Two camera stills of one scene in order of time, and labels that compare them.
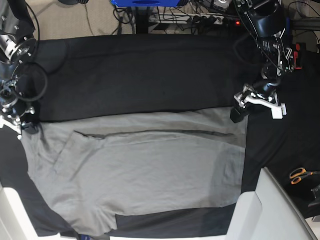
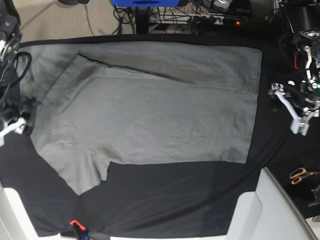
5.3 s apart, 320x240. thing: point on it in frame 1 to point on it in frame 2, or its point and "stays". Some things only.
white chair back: x=277 y=218 stays
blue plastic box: x=130 y=3 stays
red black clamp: x=299 y=55 stays
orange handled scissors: x=297 y=174 stays
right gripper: x=263 y=91 to x=307 y=93
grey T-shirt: x=87 y=172 to x=94 y=104
